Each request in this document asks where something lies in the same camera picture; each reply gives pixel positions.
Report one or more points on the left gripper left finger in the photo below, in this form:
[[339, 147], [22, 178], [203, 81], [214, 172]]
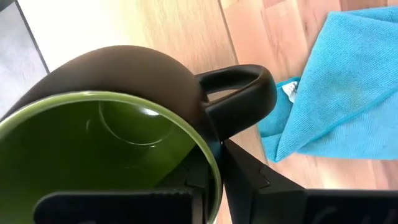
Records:
[[124, 208]]

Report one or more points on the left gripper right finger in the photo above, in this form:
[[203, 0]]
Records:
[[280, 205]]

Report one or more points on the black mug green inside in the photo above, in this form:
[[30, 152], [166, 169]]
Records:
[[124, 71]]

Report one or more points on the blue microfibre cloth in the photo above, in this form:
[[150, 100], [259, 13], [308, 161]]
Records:
[[342, 77]]

